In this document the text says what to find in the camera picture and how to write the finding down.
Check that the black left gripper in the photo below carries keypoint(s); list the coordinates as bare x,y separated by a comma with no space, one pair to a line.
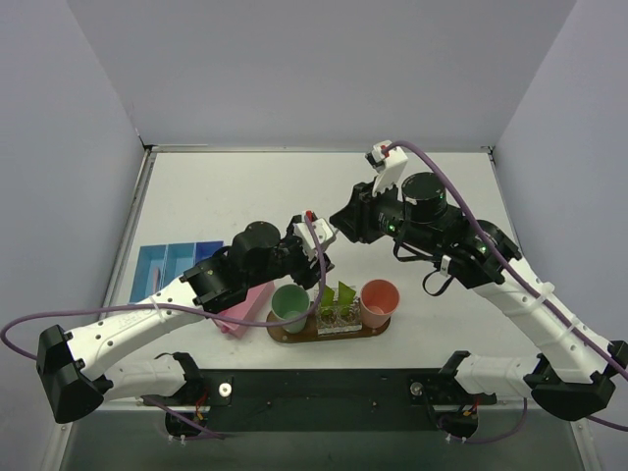
304,270

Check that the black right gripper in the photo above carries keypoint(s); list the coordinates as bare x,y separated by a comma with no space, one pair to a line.
361,212

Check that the green plastic cup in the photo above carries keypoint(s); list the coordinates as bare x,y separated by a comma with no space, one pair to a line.
291,302

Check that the green toothpaste tube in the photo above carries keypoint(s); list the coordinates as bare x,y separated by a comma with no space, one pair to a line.
327,301
346,296

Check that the coral plastic cup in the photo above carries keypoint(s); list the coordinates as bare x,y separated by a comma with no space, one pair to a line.
378,301

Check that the clear crystal toothbrush holder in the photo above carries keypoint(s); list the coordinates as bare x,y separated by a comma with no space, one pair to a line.
335,323

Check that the pink toothbrush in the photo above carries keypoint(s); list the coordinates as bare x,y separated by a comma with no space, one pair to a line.
156,280

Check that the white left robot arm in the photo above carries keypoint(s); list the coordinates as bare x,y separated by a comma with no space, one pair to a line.
82,368

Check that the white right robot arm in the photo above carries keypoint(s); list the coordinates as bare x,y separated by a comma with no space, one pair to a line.
571,376

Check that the oval wooden tray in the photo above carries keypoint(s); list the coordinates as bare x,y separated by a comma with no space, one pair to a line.
310,333

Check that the pink plastic bin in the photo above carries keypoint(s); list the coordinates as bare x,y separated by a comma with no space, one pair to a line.
247,310

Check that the teal plastic bin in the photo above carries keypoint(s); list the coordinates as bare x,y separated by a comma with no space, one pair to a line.
179,257

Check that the light blue plastic bin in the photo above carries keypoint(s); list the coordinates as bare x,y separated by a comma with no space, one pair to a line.
149,257

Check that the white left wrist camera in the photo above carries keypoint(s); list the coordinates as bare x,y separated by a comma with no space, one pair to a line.
312,232

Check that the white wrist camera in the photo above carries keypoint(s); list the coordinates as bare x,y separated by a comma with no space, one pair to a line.
388,162
312,232

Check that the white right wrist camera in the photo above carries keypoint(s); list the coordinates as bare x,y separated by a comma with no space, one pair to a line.
388,162

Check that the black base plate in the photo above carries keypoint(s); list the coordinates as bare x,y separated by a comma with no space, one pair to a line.
333,400

